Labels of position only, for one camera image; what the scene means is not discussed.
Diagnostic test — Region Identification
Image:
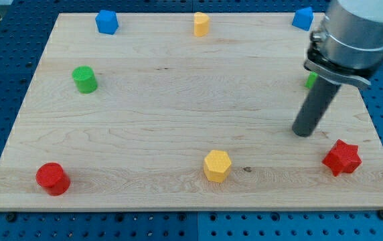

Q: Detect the green cylinder block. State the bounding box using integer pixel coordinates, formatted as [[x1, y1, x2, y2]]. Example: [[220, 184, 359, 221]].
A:
[[72, 66, 98, 94]]

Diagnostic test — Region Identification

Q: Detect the yellow half-round block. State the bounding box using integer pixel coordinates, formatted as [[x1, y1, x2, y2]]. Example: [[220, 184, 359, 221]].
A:
[[194, 12, 210, 37]]

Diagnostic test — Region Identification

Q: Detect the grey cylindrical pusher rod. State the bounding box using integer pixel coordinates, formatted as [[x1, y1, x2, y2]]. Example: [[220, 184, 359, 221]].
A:
[[292, 77, 341, 137]]

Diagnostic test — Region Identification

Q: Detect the yellow hexagon block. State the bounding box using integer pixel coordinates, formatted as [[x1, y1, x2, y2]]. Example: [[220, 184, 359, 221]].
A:
[[204, 150, 232, 183]]

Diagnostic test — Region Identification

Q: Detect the red star block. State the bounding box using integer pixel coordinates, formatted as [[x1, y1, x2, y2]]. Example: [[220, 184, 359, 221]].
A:
[[322, 139, 362, 177]]

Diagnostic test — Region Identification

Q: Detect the blue pentagon block left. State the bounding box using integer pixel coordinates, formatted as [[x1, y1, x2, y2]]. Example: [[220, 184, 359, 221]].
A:
[[95, 10, 119, 35]]

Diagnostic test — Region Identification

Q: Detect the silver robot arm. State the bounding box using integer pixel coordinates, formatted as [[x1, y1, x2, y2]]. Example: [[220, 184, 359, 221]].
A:
[[304, 0, 383, 89]]

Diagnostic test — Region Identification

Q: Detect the red cylinder block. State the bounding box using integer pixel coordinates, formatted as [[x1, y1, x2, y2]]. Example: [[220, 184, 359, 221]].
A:
[[35, 163, 71, 196]]

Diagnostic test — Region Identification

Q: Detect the light wooden board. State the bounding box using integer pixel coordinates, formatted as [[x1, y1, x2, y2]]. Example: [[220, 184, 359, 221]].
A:
[[0, 13, 383, 212]]

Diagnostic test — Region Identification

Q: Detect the green block behind rod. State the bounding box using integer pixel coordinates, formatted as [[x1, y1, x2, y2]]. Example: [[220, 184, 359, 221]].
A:
[[305, 72, 318, 89]]

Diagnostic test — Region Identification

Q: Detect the blue block right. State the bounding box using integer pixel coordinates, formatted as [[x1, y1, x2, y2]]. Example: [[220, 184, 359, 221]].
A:
[[291, 7, 313, 31]]

